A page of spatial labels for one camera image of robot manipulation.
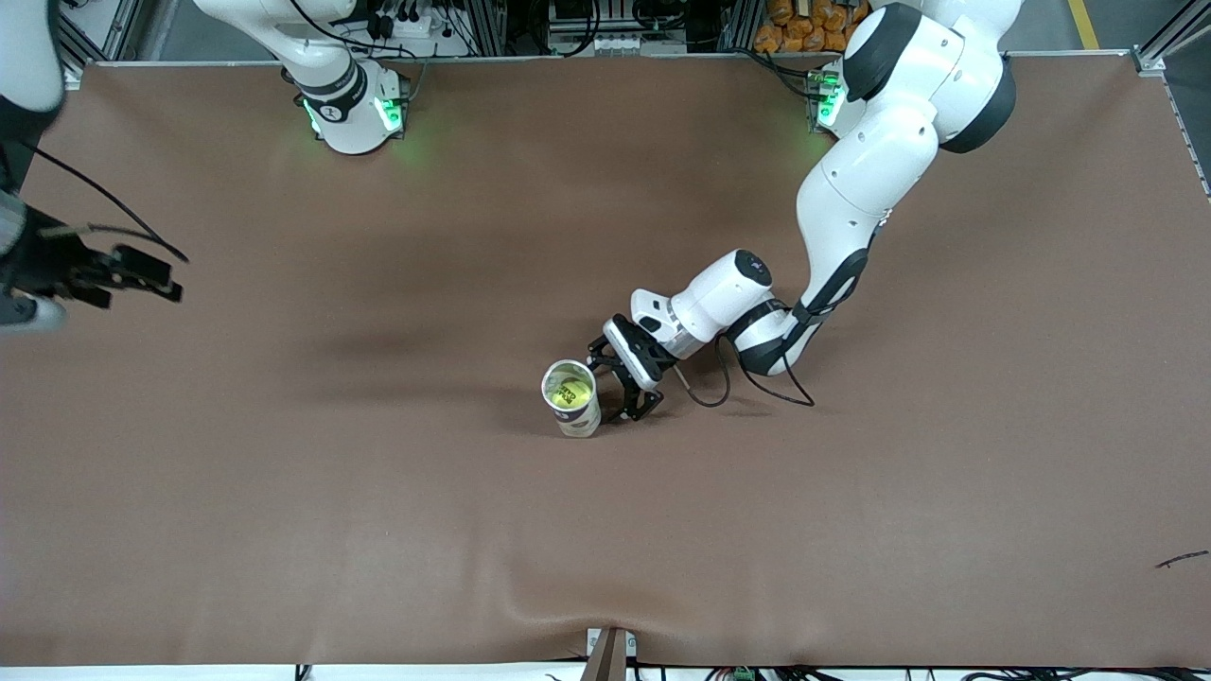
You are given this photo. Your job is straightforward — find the white terminal strip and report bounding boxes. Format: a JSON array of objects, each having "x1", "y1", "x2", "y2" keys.
[{"x1": 585, "y1": 31, "x2": 689, "y2": 55}]

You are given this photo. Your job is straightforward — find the slanted aluminium frame profile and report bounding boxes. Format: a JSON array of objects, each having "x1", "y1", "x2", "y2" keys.
[{"x1": 59, "y1": 0, "x2": 145, "y2": 62}]

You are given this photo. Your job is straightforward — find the black arm base cable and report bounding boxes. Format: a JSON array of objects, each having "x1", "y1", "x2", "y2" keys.
[{"x1": 743, "y1": 47, "x2": 816, "y2": 98}]

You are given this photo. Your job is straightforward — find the perforated metal table rail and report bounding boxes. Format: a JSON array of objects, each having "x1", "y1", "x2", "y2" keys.
[{"x1": 1159, "y1": 66, "x2": 1211, "y2": 200}]

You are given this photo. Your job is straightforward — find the white power strip with plugs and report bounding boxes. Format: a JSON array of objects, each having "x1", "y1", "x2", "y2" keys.
[{"x1": 367, "y1": 5, "x2": 479, "y2": 46}]

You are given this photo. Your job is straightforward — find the aluminium frame post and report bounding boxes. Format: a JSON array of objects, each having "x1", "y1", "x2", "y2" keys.
[
  {"x1": 473, "y1": 0, "x2": 508, "y2": 56},
  {"x1": 724, "y1": 0, "x2": 763, "y2": 54}
]

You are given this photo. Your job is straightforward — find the metal table edge bracket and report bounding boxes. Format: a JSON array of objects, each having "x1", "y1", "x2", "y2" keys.
[{"x1": 585, "y1": 626, "x2": 638, "y2": 681}]

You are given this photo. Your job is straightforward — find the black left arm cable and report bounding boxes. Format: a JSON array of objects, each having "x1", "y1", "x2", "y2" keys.
[{"x1": 676, "y1": 208, "x2": 895, "y2": 410}]

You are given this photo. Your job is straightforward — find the clear tennis ball can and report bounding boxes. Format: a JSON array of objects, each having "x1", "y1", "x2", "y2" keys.
[{"x1": 541, "y1": 358, "x2": 604, "y2": 439}]

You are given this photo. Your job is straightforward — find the aluminium corner frame profile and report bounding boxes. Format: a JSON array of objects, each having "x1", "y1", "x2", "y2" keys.
[{"x1": 1131, "y1": 0, "x2": 1211, "y2": 75}]

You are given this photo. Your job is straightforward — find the bag of orange items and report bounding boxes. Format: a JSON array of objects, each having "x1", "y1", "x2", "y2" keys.
[{"x1": 754, "y1": 0, "x2": 867, "y2": 54}]

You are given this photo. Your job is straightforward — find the yellow tennis ball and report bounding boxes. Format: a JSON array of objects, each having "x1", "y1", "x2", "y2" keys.
[{"x1": 551, "y1": 374, "x2": 595, "y2": 413}]

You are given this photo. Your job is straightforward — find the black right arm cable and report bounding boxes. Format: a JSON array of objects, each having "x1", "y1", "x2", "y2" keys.
[{"x1": 19, "y1": 142, "x2": 190, "y2": 264}]

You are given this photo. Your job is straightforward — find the brown table mat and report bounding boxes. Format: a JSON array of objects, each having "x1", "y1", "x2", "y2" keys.
[{"x1": 0, "y1": 52, "x2": 1211, "y2": 669}]

